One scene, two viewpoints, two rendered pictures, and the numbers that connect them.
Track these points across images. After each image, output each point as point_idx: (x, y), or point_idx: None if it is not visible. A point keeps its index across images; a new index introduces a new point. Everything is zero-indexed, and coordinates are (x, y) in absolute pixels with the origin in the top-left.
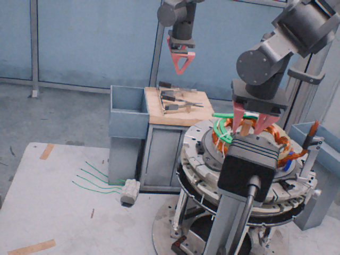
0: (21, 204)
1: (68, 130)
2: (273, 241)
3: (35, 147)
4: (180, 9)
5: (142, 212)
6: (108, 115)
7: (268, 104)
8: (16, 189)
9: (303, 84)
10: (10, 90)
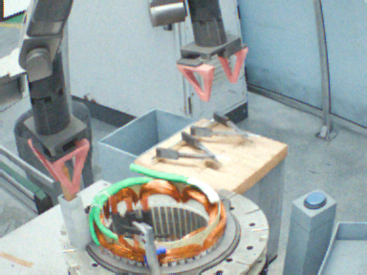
0: (38, 228)
1: (331, 194)
2: None
3: (104, 185)
4: (168, 6)
5: None
6: None
7: (39, 141)
8: (47, 216)
9: None
10: (302, 119)
